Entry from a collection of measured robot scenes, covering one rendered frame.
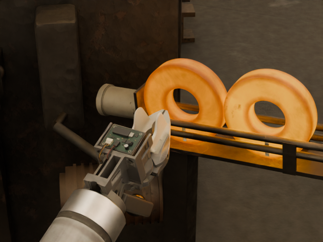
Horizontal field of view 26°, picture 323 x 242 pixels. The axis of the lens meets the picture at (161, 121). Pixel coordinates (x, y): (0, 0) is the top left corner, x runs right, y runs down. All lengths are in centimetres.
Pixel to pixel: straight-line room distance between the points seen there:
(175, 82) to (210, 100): 7
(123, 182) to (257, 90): 27
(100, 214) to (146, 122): 22
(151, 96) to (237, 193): 99
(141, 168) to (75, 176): 32
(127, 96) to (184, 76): 13
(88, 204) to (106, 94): 35
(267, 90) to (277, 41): 204
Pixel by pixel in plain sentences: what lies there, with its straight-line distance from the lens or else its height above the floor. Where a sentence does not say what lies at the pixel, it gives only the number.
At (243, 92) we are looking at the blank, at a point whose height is 76.
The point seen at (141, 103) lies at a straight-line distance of 124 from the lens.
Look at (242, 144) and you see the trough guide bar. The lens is 117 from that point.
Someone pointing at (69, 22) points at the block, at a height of 80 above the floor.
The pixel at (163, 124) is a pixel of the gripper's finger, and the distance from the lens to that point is 111.
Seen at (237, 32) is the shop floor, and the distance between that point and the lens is 323.
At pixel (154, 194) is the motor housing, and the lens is 134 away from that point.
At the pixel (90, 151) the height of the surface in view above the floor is 57.
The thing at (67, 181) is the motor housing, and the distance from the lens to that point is 134.
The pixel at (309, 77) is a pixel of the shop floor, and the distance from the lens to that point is 288.
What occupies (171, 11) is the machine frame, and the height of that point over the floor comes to 77.
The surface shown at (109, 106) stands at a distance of 128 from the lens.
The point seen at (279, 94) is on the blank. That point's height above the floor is 77.
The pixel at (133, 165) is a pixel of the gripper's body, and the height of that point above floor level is 72.
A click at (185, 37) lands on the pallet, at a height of 2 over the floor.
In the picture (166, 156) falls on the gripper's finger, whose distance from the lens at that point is 109.
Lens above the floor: 131
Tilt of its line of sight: 31 degrees down
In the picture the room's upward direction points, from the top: straight up
